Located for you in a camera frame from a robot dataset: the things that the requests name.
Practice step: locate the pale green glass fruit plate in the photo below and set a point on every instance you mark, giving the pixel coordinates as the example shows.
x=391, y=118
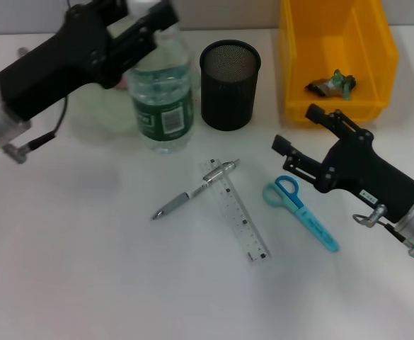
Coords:
x=100, y=110

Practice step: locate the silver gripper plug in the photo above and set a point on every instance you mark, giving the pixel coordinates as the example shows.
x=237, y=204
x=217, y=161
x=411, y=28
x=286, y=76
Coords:
x=378, y=214
x=22, y=52

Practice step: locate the clear plastic ruler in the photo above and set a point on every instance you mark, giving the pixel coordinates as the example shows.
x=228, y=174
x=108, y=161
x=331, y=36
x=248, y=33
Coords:
x=240, y=223

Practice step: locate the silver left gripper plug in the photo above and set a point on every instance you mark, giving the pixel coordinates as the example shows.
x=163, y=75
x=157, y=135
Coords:
x=22, y=52

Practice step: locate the clear green-label water bottle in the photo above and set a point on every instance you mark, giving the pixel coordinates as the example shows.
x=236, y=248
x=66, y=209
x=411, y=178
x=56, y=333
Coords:
x=160, y=106

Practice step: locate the black mesh pen holder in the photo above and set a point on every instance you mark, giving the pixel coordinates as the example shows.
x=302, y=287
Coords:
x=228, y=92

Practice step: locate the yellow plastic bin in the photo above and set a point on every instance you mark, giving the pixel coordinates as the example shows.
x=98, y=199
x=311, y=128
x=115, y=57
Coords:
x=369, y=53

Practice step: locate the grey white ballpoint pen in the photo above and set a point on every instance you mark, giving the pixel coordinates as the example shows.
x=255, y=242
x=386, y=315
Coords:
x=196, y=189

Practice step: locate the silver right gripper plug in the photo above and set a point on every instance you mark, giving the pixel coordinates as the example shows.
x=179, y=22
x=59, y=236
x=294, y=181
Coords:
x=378, y=214

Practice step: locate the green plastic wrapper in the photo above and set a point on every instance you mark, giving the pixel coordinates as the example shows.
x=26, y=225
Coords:
x=334, y=86

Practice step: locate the blue scissors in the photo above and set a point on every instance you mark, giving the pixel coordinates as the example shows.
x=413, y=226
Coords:
x=311, y=223

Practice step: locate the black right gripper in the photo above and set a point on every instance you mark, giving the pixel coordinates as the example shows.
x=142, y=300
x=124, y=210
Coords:
x=362, y=170

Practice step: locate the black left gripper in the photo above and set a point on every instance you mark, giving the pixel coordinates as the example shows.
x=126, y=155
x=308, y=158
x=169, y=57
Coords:
x=58, y=67

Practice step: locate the pink toy peach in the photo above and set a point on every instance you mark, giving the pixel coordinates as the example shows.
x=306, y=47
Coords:
x=122, y=83

